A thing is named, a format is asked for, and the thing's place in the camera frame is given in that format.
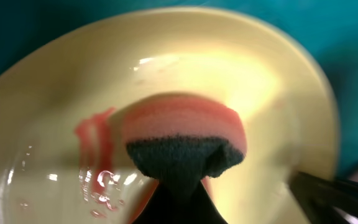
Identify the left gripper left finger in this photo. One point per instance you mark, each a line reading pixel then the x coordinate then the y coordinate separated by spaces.
pixel 162 208

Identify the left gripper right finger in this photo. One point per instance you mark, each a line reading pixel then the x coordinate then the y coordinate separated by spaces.
pixel 321 199

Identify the red and green sponge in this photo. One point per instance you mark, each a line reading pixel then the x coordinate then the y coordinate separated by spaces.
pixel 181 139

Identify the yellow-green plastic plate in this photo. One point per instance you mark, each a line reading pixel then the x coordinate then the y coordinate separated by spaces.
pixel 55 163

